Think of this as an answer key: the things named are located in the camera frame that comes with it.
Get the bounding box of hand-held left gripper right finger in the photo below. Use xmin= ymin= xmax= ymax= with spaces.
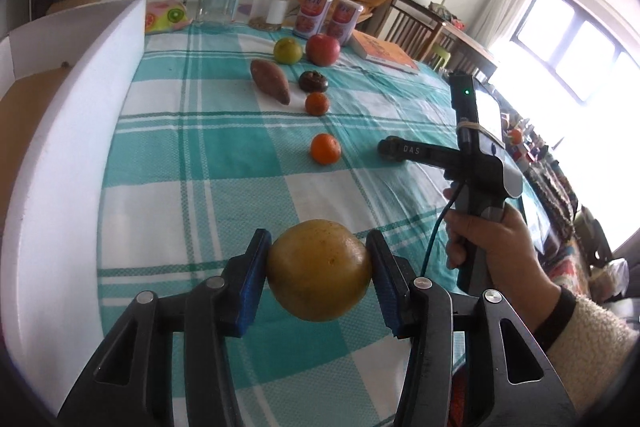
xmin=365 ymin=229 xmax=578 ymax=427

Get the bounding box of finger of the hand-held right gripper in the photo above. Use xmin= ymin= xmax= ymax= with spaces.
xmin=377 ymin=135 xmax=464 ymax=168

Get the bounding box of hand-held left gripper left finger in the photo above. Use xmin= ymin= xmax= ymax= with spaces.
xmin=56 ymin=228 xmax=273 ymax=427

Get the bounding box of large yellow-brown citrus fruit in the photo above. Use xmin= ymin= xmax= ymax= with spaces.
xmin=266 ymin=219 xmax=373 ymax=323

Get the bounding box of bright orange tangerine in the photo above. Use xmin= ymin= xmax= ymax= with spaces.
xmin=310 ymin=133 xmax=342 ymax=166

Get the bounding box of dark orange tangerine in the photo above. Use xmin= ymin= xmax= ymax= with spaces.
xmin=305 ymin=92 xmax=331 ymax=116

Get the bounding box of reddish sweet potato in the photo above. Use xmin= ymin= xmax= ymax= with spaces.
xmin=249 ymin=59 xmax=292 ymax=106

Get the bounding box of green citrus fruit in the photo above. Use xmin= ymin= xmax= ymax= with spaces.
xmin=273 ymin=38 xmax=304 ymax=66

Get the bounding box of person's right forearm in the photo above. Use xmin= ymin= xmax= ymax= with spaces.
xmin=530 ymin=284 xmax=640 ymax=424

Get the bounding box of person's right hand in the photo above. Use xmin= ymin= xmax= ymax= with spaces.
xmin=442 ymin=185 xmax=564 ymax=351

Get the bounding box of orange cover book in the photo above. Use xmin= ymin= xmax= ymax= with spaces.
xmin=351 ymin=31 xmax=421 ymax=76

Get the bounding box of dark wooden table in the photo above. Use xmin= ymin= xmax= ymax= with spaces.
xmin=440 ymin=21 xmax=501 ymax=80

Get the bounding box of dark wooden chair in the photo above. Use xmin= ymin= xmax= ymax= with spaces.
xmin=384 ymin=0 xmax=446 ymax=58

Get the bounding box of red apple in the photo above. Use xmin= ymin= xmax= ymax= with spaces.
xmin=305 ymin=33 xmax=342 ymax=68

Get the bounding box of teal checked tablecloth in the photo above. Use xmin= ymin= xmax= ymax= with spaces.
xmin=97 ymin=23 xmax=551 ymax=427

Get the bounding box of red label food can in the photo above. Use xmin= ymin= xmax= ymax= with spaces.
xmin=294 ymin=0 xmax=334 ymax=40
xmin=324 ymin=0 xmax=364 ymax=46

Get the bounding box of window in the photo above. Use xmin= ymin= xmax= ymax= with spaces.
xmin=515 ymin=0 xmax=640 ymax=104

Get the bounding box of clear plastic jar black lid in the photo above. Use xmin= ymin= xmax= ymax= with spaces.
xmin=248 ymin=0 xmax=295 ymax=32

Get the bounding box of white foam board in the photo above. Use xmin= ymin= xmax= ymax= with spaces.
xmin=0 ymin=0 xmax=147 ymax=413

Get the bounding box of clear glass jar gold lid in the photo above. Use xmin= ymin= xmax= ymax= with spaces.
xmin=196 ymin=0 xmax=246 ymax=32

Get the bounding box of cardboard box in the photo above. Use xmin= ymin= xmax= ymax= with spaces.
xmin=0 ymin=34 xmax=87 ymax=220

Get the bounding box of dark green cable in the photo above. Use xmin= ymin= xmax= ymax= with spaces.
xmin=421 ymin=184 xmax=468 ymax=280

